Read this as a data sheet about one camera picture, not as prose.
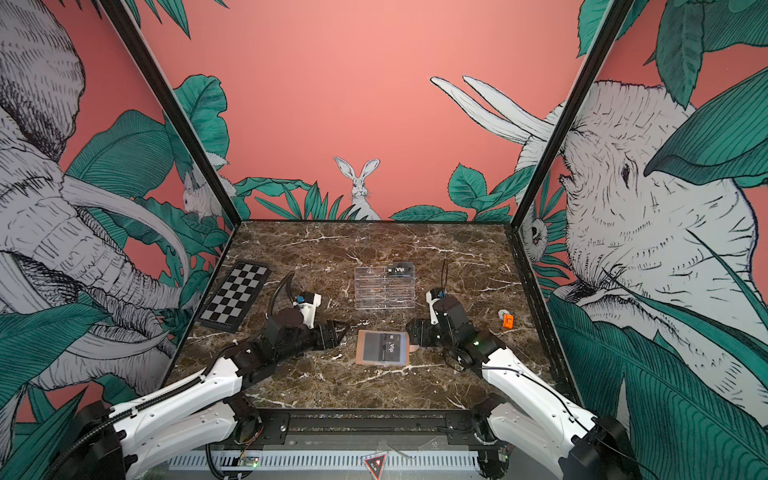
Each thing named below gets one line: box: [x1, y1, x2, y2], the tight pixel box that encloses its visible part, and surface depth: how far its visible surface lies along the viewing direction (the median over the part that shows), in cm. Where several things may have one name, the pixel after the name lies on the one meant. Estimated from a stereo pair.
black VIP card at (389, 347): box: [378, 333, 401, 362], surface depth 89 cm
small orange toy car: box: [502, 314, 515, 329], surface depth 94 cm
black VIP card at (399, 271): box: [387, 266, 411, 278], surface depth 97 cm
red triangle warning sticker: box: [364, 454, 386, 480], surface depth 70 cm
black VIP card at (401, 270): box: [387, 263, 415, 278], surface depth 97 cm
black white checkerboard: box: [195, 261, 271, 333], surface depth 97 cm
